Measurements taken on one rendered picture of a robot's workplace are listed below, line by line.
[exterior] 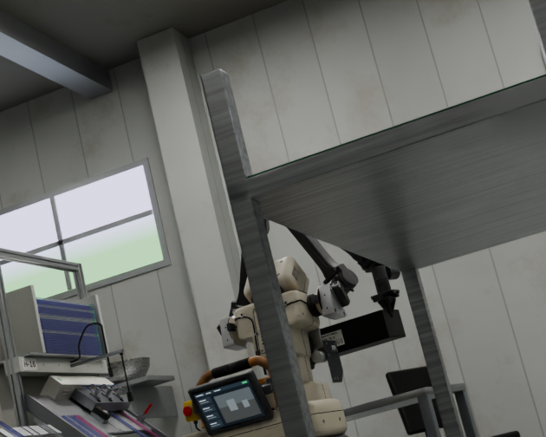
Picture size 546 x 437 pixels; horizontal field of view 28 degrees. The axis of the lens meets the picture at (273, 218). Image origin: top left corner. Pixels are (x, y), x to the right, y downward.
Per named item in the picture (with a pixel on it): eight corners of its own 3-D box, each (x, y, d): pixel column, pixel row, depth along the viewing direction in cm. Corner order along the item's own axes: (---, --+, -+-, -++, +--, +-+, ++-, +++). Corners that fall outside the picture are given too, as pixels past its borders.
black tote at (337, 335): (264, 375, 442) (257, 348, 445) (284, 373, 457) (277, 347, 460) (389, 337, 417) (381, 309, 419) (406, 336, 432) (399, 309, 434)
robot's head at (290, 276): (286, 277, 400) (292, 251, 411) (239, 294, 409) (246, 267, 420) (306, 303, 407) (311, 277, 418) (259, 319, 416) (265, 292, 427)
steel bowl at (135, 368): (164, 378, 762) (159, 357, 766) (137, 378, 725) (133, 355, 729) (114, 392, 774) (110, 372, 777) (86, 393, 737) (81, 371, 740)
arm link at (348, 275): (264, 213, 422) (278, 197, 416) (284, 208, 432) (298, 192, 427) (335, 303, 409) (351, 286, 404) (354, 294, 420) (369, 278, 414)
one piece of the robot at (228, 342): (234, 344, 411) (229, 316, 415) (223, 348, 413) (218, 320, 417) (248, 348, 419) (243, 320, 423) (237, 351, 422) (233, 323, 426)
